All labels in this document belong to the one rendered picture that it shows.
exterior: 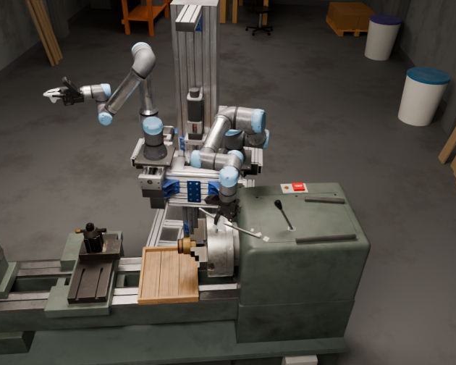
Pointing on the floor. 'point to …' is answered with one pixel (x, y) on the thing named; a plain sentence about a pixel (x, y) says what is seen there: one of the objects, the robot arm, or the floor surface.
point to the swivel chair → (260, 15)
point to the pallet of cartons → (349, 17)
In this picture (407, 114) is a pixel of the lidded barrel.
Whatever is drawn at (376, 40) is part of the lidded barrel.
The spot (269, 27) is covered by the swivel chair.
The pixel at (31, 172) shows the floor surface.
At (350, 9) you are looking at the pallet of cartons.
